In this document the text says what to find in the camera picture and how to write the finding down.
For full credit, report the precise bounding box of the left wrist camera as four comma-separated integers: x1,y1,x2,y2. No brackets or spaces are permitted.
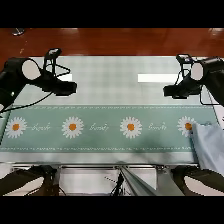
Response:
42,47,72,80

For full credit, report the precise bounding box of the silver frame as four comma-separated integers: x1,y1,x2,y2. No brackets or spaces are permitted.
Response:
0,161,224,197

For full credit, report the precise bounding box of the black cable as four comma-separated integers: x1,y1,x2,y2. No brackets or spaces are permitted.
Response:
104,171,126,197
199,87,221,107
0,90,55,114

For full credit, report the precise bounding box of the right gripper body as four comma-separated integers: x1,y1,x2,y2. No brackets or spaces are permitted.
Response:
162,75,203,100

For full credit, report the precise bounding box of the pale blue shirt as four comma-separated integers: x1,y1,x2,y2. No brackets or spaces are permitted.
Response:
190,121,224,178

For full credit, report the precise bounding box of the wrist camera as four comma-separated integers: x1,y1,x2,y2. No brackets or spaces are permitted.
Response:
42,47,72,80
175,53,196,85

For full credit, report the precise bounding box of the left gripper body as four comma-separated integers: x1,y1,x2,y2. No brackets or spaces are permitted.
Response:
40,71,78,97

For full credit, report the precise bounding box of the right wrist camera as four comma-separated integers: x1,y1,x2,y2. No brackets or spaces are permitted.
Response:
175,53,196,85

